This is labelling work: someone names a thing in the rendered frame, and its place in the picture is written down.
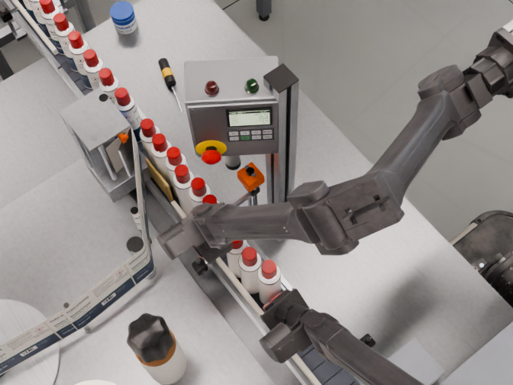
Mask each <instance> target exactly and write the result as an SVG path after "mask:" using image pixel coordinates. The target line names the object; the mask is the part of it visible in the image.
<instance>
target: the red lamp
mask: <svg viewBox="0 0 513 385"><path fill-rule="evenodd" d="M205 94H206V95H207V96H208V97H215V96H217V95H218V94H219V87H218V84H217V83H216V82H215V81H213V80H210V81H208V82H206V84H205Z"/></svg>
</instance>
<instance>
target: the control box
mask: <svg viewBox="0 0 513 385"><path fill-rule="evenodd" d="M278 66H279V60H278V57H277V56H271V57H242V58H227V59H213V60H187V61H185V63H184V104H185V108H186V114H187V119H188V122H189V129H190V132H191V136H192V143H193V147H194V150H195V155H196V156H198V157H202V153H203V152H205V148H206V147H209V146H214V147H216V148H217V151H218V152H220V154H221V156H222V157H223V156H238V155H253V154H277V153H278V102H277V101H276V98H275V96H274V95H273V90H270V91H269V90H268V89H267V88H266V87H265V86H264V84H263V76H264V75H266V74H267V73H268V72H270V71H272V70H274V69H275V68H276V67H278ZM251 78H252V79H255V80H256V81H257V82H258V85H259V87H260V90H259V92H258V93H257V94H256V95H248V94H246V93H245V90H244V87H245V82H246V81H247V80H248V79H251ZM210 80H213V81H215V82H216V83H217V84H218V87H219V94H218V95H217V96H215V97H208V96H207V95H206V94H205V84H206V82H208V81H210ZM264 107H273V125H261V126H246V127H231V128H229V127H228V126H227V116H226V109H235V108H264ZM261 128H274V140H260V141H232V142H228V140H227V131H232V130H247V129H261Z"/></svg>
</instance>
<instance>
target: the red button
mask: <svg viewBox="0 0 513 385"><path fill-rule="evenodd" d="M202 161H203V162H205V163H206V164H210V165H212V164H216V163H218V162H219V161H221V154H220V152H218V151H217V148H216V147H214V146H209V147H206V148H205V152H203V153H202Z"/></svg>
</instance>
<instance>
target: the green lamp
mask: <svg viewBox="0 0 513 385"><path fill-rule="evenodd" d="M244 90H245V93H246V94H248V95H256V94H257V93H258V92H259V90H260V87H259V85H258V82H257V81H256V80H255V79H252V78H251V79H248V80H247V81H246V82H245V87H244Z"/></svg>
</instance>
